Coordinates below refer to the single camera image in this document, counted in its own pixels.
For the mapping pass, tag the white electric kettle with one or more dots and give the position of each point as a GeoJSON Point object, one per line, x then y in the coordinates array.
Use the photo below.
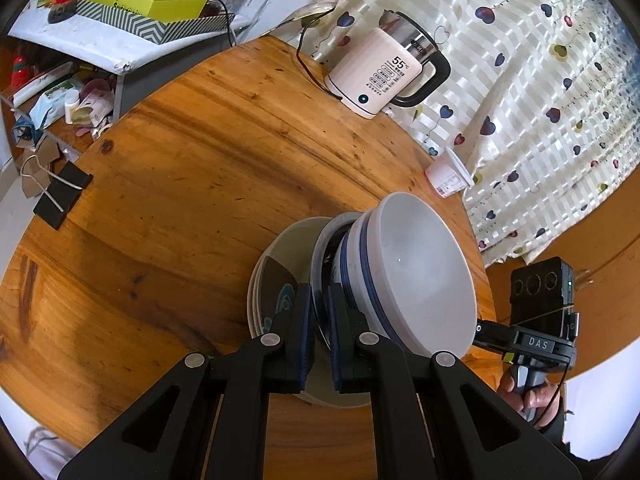
{"type": "Point", "coordinates": [370, 75]}

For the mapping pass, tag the stainless steel bowl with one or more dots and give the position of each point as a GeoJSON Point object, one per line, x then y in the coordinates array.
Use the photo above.
{"type": "Point", "coordinates": [320, 260]}

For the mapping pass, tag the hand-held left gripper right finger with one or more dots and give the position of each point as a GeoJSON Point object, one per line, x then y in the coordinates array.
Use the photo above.
{"type": "Point", "coordinates": [336, 345]}

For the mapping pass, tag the white shelf board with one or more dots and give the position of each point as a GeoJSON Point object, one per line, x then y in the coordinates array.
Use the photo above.
{"type": "Point", "coordinates": [100, 45]}

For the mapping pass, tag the black binder clip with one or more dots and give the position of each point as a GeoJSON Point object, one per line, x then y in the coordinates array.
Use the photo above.
{"type": "Point", "coordinates": [60, 195]}

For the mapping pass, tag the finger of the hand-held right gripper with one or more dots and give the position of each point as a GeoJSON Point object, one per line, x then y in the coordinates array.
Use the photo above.
{"type": "Point", "coordinates": [492, 336]}

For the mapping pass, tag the chevron patterned box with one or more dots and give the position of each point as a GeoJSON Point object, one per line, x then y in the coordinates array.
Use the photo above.
{"type": "Point", "coordinates": [145, 27]}

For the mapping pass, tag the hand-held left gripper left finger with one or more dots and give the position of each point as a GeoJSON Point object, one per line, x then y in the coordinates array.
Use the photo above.
{"type": "Point", "coordinates": [304, 340]}

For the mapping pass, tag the white plastic tub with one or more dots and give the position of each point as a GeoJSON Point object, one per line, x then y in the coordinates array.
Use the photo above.
{"type": "Point", "coordinates": [447, 172]}

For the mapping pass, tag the heart-print striped curtain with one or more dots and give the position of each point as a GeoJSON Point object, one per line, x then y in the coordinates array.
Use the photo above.
{"type": "Point", "coordinates": [525, 110]}

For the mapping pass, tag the person's right hand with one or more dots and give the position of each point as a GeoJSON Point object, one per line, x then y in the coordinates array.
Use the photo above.
{"type": "Point", "coordinates": [542, 399]}

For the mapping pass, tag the red toy under shelf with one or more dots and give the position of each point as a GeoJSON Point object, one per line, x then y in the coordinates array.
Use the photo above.
{"type": "Point", "coordinates": [20, 70]}

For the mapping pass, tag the blue tissue pack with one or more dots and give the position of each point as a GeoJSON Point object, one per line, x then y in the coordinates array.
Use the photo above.
{"type": "Point", "coordinates": [52, 102]}

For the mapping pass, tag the large white blue-striped bowl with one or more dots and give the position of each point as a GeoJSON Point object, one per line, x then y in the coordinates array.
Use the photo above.
{"type": "Point", "coordinates": [415, 270]}

